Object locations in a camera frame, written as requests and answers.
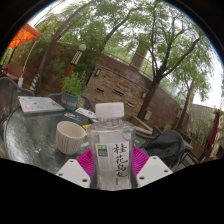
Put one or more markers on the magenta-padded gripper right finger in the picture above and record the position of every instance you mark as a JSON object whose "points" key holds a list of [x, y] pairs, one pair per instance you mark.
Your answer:
{"points": [[155, 168]]}

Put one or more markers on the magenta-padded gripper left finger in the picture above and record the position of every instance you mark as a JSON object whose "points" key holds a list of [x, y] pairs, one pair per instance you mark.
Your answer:
{"points": [[75, 171]]}

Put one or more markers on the clear white-capped drink bottle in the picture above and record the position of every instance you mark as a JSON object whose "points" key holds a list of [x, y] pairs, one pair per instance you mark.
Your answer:
{"points": [[111, 160]]}

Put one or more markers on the black backpack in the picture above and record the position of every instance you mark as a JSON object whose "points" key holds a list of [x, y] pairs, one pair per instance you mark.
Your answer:
{"points": [[165, 146]]}

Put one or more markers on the cream ribbed ceramic cup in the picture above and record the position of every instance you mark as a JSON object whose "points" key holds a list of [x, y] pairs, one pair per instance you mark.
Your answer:
{"points": [[68, 138]]}

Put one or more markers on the black laptop with stickers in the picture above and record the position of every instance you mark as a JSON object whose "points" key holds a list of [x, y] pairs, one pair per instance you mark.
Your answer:
{"points": [[78, 115]]}

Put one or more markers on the folded maroon patio umbrella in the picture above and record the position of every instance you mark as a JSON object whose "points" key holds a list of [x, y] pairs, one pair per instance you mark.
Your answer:
{"points": [[213, 130]]}

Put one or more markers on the dark-trunked tall tree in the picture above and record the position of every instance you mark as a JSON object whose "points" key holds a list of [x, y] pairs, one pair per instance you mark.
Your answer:
{"points": [[150, 96]]}

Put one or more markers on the silver laptop with stickers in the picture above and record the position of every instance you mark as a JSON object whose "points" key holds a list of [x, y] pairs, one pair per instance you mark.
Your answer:
{"points": [[40, 104]]}

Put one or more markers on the green plant in teal pot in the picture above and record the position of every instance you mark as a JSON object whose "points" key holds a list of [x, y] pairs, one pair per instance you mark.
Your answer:
{"points": [[73, 86]]}

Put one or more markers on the blue yellow striped bollard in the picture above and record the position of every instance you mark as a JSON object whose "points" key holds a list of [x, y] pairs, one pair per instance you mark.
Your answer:
{"points": [[34, 83]]}

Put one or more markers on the orange canopy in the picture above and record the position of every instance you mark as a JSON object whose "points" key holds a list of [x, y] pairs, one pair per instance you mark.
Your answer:
{"points": [[25, 35]]}

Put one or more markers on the globe-topped lamp post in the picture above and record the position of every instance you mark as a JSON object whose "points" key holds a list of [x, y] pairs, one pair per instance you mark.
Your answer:
{"points": [[75, 60]]}

